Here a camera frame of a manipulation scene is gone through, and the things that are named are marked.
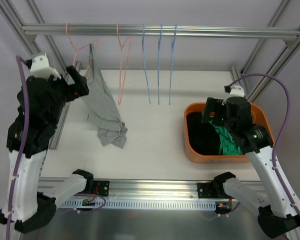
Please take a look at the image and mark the black tank top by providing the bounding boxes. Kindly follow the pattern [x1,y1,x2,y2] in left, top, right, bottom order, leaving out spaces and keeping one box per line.
[186,112,221,156]

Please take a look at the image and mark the green tank top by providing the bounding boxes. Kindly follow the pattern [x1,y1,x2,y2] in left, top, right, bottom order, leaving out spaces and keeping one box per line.
[208,116,244,156]

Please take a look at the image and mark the grey tank top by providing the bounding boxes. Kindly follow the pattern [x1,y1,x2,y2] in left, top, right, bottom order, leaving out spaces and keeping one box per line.
[82,43,128,149]

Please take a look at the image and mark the pink hanger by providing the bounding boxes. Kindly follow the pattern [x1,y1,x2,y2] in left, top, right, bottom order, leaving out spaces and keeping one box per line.
[116,23,132,105]
[65,22,99,66]

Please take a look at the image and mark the blue hanger of red top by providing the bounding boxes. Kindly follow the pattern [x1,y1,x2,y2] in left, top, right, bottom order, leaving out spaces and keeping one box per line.
[169,25,178,105]

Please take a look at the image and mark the blue hanger of white top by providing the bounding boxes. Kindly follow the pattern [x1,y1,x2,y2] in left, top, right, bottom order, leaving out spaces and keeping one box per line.
[141,24,151,105]

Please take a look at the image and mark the blue hanger of green top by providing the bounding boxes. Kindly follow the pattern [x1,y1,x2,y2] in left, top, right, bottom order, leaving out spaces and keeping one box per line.
[157,24,163,105]

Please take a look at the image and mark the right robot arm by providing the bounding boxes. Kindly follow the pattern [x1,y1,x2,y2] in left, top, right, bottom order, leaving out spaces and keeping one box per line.
[201,96,300,239]

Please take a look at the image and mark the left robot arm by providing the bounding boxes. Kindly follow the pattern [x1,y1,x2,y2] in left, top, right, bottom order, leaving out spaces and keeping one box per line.
[0,66,94,234]

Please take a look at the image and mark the orange plastic basket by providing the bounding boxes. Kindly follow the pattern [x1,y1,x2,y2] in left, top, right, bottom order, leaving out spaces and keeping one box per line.
[183,102,275,164]

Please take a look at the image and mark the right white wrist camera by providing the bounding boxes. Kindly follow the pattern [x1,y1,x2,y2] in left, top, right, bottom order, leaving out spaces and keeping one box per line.
[224,84,245,98]

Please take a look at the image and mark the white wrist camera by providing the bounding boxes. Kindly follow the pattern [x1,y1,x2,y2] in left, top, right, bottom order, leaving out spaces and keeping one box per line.
[25,52,61,81]
[224,84,245,98]

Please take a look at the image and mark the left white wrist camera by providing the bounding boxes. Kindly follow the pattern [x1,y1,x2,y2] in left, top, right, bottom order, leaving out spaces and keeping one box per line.
[25,52,61,81]

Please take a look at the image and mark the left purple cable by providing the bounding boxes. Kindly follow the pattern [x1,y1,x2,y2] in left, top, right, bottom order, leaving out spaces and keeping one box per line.
[5,55,31,240]

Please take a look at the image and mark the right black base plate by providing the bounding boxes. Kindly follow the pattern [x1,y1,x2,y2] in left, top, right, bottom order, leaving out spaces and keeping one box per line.
[196,182,230,199]

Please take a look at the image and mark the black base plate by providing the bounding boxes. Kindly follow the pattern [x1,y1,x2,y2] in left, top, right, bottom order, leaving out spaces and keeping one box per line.
[92,180,110,197]
[196,182,230,199]

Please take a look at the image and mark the aluminium hanging rail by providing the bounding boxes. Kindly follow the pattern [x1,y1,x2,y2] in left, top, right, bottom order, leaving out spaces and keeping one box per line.
[21,23,300,41]

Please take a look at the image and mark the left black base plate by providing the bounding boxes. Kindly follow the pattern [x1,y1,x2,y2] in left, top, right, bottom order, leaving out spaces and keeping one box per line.
[92,180,110,197]

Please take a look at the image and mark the aluminium front rail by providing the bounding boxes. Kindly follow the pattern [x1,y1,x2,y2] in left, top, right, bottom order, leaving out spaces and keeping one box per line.
[37,177,266,198]

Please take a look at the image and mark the aluminium frame posts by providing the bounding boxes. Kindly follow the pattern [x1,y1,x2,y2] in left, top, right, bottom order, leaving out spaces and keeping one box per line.
[0,0,300,106]

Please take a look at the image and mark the white slotted cable duct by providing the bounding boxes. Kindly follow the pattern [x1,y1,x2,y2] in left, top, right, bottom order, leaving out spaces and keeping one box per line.
[60,198,217,211]

